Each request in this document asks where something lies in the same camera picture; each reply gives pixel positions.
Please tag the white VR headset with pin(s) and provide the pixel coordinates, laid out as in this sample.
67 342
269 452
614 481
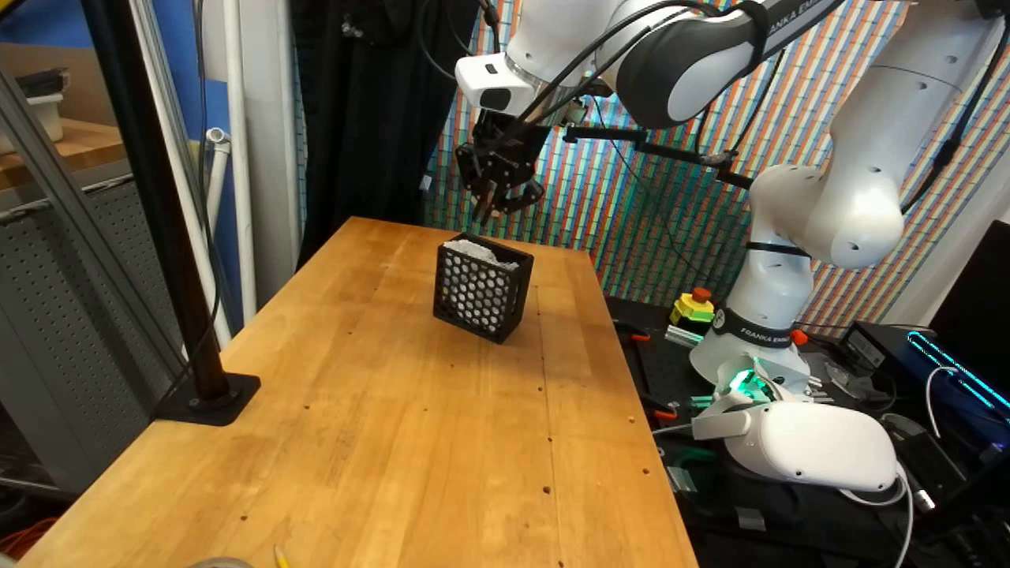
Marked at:
805 441

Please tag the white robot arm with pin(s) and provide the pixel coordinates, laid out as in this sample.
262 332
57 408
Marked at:
666 60

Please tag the aluminium frame post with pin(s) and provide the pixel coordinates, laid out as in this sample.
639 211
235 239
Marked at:
57 184

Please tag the black vertical pole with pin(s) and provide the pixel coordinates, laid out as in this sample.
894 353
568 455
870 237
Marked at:
132 109

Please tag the black perforated basket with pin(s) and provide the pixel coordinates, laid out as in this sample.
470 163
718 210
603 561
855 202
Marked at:
477 295

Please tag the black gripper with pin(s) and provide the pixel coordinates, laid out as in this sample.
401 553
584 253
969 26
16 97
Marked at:
498 163

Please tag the white towel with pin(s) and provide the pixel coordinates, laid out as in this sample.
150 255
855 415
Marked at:
477 251

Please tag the red yellow emergency button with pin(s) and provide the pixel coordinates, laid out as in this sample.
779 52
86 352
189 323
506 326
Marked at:
692 310

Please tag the black pole base plate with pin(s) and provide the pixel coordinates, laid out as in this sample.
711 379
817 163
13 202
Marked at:
188 405

